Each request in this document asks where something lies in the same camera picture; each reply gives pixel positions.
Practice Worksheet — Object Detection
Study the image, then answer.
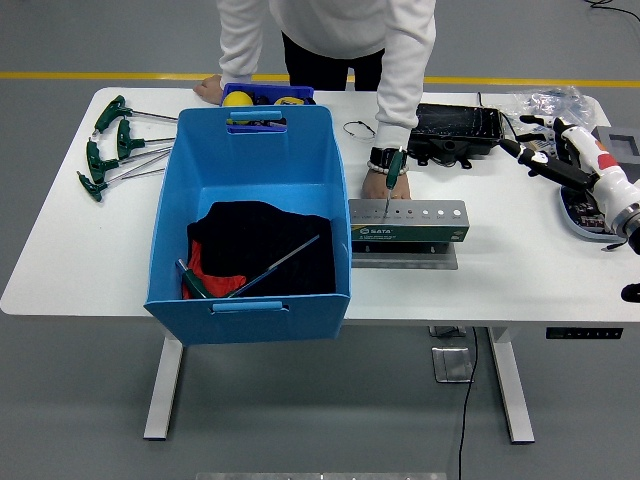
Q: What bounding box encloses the white bead bracelet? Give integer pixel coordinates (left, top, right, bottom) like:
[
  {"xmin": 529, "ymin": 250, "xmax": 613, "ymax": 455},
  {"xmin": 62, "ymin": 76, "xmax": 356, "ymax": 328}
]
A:
[{"xmin": 367, "ymin": 158, "xmax": 410, "ymax": 176}]

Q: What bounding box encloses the white table leg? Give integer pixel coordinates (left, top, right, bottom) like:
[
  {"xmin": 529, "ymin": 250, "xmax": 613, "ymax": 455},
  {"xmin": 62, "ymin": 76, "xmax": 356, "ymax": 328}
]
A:
[
  {"xmin": 143, "ymin": 335, "xmax": 185, "ymax": 441},
  {"xmin": 487, "ymin": 327, "xmax": 536, "ymax": 445}
]

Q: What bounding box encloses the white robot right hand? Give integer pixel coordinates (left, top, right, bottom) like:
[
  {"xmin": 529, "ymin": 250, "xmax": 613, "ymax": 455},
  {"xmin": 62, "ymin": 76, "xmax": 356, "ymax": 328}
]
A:
[{"xmin": 499, "ymin": 114, "xmax": 640, "ymax": 224}]

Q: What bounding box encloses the small green T-handle hex wrench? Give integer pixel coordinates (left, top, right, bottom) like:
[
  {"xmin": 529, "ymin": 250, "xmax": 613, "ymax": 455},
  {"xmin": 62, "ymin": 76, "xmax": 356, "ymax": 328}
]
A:
[{"xmin": 384, "ymin": 145, "xmax": 408, "ymax": 218}]

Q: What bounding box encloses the black table control panel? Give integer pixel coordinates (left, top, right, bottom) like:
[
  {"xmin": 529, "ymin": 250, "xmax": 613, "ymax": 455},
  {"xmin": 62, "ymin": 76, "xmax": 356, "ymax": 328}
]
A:
[{"xmin": 545, "ymin": 327, "xmax": 625, "ymax": 341}]

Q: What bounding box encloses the orange cloth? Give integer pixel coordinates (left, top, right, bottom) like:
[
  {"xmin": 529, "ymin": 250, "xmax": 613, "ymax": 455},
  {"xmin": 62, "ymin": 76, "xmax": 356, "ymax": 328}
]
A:
[{"xmin": 182, "ymin": 239, "xmax": 249, "ymax": 300}]

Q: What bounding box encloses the black looped floor cable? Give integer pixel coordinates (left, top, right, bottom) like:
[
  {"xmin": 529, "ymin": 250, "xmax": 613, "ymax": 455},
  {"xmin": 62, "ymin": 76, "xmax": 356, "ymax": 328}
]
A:
[{"xmin": 583, "ymin": 0, "xmax": 640, "ymax": 24}]

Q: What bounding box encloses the grey foam block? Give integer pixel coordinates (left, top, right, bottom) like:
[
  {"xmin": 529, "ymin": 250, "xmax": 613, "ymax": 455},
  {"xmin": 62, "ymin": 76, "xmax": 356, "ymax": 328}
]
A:
[{"xmin": 592, "ymin": 124, "xmax": 640, "ymax": 171}]

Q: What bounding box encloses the yellow ball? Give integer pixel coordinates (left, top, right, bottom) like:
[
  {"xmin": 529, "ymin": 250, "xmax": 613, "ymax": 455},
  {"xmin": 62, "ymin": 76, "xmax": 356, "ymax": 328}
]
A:
[{"xmin": 223, "ymin": 90, "xmax": 256, "ymax": 125}]

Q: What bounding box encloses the person's right hand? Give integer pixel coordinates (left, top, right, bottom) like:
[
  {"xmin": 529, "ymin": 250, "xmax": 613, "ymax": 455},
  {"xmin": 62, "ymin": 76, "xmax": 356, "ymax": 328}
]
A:
[{"xmin": 193, "ymin": 73, "xmax": 225, "ymax": 105}]

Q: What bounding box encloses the thin wire ring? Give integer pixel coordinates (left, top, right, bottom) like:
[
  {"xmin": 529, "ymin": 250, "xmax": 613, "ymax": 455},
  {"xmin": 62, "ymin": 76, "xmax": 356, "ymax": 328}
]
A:
[{"xmin": 342, "ymin": 120, "xmax": 379, "ymax": 142}]

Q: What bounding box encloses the light blue dish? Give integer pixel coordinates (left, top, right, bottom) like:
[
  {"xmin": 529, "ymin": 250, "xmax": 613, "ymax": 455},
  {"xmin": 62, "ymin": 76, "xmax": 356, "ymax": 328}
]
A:
[{"xmin": 557, "ymin": 184, "xmax": 626, "ymax": 243}]

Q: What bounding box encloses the dark electronic parts pile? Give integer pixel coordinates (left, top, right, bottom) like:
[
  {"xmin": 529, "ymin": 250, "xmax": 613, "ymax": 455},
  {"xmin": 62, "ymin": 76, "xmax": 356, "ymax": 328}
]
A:
[{"xmin": 567, "ymin": 189, "xmax": 609, "ymax": 231}]

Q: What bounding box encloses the small dark blue bin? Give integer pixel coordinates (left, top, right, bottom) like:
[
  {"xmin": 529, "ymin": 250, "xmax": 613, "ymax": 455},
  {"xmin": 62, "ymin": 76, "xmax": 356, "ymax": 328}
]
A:
[{"xmin": 220, "ymin": 82, "xmax": 317, "ymax": 134}]

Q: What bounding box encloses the black adapter cord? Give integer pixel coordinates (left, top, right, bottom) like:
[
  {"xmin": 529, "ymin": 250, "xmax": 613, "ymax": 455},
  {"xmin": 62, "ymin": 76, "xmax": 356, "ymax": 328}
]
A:
[{"xmin": 478, "ymin": 91, "xmax": 519, "ymax": 140}]

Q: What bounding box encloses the person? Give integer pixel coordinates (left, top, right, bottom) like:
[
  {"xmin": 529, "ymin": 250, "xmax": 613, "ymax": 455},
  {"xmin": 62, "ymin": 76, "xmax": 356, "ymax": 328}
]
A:
[{"xmin": 193, "ymin": 0, "xmax": 438, "ymax": 201}]

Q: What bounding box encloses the black cloth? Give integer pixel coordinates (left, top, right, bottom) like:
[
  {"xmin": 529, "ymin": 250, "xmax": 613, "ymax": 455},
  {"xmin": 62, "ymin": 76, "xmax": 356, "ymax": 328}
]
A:
[{"xmin": 186, "ymin": 200, "xmax": 337, "ymax": 297}]

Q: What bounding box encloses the taped resistor strip bundle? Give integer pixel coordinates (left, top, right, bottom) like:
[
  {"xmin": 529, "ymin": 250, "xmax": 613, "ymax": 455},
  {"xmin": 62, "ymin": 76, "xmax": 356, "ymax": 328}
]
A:
[{"xmin": 519, "ymin": 124, "xmax": 569, "ymax": 161}]

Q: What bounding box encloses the square metal floor plate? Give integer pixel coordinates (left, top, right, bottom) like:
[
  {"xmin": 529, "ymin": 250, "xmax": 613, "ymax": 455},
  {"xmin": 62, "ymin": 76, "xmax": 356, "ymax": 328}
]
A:
[{"xmin": 431, "ymin": 346, "xmax": 475, "ymax": 384}]

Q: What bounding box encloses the black rectangular tray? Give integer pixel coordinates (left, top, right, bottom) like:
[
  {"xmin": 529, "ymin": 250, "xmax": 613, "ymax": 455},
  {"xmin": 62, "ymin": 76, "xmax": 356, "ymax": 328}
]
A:
[{"xmin": 407, "ymin": 103, "xmax": 504, "ymax": 170}]

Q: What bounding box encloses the large green T-handle hex wrench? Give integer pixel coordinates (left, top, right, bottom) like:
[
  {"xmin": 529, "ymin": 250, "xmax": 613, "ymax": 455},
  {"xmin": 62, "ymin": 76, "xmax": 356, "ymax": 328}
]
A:
[{"xmin": 174, "ymin": 233, "xmax": 322, "ymax": 300}]

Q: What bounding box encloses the green grey wrench holder rack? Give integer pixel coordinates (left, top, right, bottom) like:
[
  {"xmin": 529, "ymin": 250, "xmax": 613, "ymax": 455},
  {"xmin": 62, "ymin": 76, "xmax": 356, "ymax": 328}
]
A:
[{"xmin": 348, "ymin": 198, "xmax": 472, "ymax": 271}]

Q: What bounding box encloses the black wrist watch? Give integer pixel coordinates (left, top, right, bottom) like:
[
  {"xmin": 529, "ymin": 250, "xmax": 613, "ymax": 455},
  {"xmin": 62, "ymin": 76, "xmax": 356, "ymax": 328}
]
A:
[{"xmin": 369, "ymin": 146, "xmax": 409, "ymax": 169}]

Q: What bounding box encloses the large blue plastic storage box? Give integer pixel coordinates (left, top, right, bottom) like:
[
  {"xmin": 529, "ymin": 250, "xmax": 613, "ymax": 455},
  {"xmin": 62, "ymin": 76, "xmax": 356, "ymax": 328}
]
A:
[{"xmin": 143, "ymin": 104, "xmax": 354, "ymax": 346}]

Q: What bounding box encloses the person's left hand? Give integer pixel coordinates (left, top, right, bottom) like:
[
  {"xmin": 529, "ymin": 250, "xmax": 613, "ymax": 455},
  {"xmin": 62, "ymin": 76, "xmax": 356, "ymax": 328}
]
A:
[{"xmin": 360, "ymin": 167, "xmax": 412, "ymax": 201}]

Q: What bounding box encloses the clear plastic bag of parts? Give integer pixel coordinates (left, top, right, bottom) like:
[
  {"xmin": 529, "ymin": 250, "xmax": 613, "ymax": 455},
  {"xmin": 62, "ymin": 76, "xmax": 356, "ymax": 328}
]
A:
[{"xmin": 509, "ymin": 85, "xmax": 599, "ymax": 131}]

